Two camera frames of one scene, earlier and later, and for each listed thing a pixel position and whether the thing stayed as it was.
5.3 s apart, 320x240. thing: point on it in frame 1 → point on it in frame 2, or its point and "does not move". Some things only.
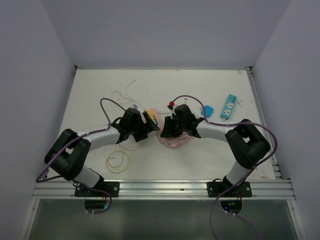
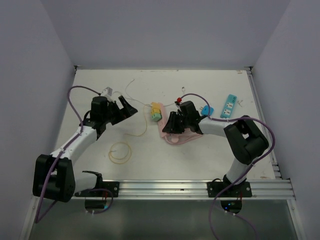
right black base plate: x=216 y=188 does not move
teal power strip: x=228 y=107 does not move
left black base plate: x=113 y=188 does not move
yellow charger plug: x=151 y=112 → x=156 y=106
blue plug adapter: x=209 y=110 does not move
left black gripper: x=150 y=124 → x=127 y=110
